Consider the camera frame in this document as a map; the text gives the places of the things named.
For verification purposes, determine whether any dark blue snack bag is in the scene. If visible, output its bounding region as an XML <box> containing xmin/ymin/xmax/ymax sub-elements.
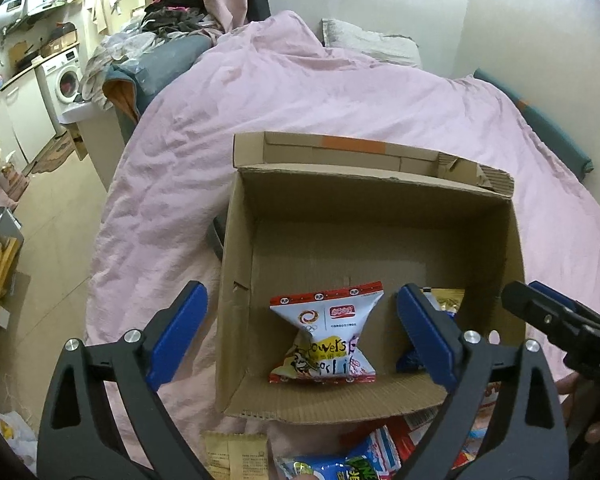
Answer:
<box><xmin>395</xmin><ymin>286</ymin><xmax>466</xmax><ymax>375</ymax></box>

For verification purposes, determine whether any tan yellow snack packet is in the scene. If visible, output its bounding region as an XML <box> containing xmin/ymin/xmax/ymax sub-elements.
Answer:
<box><xmin>202</xmin><ymin>431</ymin><xmax>268</xmax><ymax>480</ymax></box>

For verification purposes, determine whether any blue Lonely God snack bag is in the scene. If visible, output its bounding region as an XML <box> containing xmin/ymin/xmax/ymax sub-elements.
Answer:
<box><xmin>275</xmin><ymin>426</ymin><xmax>402</xmax><ymax>480</ymax></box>

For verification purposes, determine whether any white red chicken snack bag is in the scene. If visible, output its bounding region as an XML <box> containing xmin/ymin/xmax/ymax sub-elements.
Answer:
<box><xmin>268</xmin><ymin>281</ymin><xmax>384</xmax><ymax>384</ymax></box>

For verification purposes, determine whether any white red noodle snack bag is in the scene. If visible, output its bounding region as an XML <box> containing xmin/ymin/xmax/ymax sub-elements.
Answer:
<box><xmin>452</xmin><ymin>382</ymin><xmax>501</xmax><ymax>469</ymax></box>

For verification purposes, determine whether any right hand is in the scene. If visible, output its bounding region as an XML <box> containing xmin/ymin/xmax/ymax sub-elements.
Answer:
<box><xmin>556</xmin><ymin>372</ymin><xmax>600</xmax><ymax>446</ymax></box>

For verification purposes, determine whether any pink bed duvet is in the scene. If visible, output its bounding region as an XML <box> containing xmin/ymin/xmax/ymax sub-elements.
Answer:
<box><xmin>83</xmin><ymin>8</ymin><xmax>600</xmax><ymax>480</ymax></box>

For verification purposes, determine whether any teal bolster cushion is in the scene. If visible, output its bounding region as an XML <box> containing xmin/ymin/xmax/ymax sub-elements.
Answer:
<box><xmin>474</xmin><ymin>68</ymin><xmax>594</xmax><ymax>182</ymax></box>

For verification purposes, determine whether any brown cardboard box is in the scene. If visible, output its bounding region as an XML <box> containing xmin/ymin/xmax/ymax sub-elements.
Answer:
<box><xmin>215</xmin><ymin>132</ymin><xmax>526</xmax><ymax>424</ymax></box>

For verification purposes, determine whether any brown floor mat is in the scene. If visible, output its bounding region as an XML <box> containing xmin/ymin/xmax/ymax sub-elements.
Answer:
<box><xmin>30</xmin><ymin>131</ymin><xmax>76</xmax><ymax>174</ymax></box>

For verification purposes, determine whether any white kitchen cabinet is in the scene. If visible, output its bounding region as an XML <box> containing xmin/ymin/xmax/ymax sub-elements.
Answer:
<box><xmin>0</xmin><ymin>68</ymin><xmax>56</xmax><ymax>171</ymax></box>

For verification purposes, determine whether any white washing machine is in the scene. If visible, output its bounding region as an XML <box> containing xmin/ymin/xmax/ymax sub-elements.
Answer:
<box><xmin>34</xmin><ymin>47</ymin><xmax>82</xmax><ymax>127</ymax></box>

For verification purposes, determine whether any grey pillow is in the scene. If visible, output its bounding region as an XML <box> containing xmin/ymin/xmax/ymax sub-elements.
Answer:
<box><xmin>321</xmin><ymin>18</ymin><xmax>422</xmax><ymax>68</ymax></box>

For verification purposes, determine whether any pile of clothes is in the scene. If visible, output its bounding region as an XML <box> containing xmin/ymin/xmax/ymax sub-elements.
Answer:
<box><xmin>80</xmin><ymin>0</ymin><xmax>223</xmax><ymax>110</ymax></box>

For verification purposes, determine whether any white water heater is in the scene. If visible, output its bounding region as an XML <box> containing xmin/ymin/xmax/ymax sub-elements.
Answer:
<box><xmin>0</xmin><ymin>0</ymin><xmax>26</xmax><ymax>30</ymax></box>

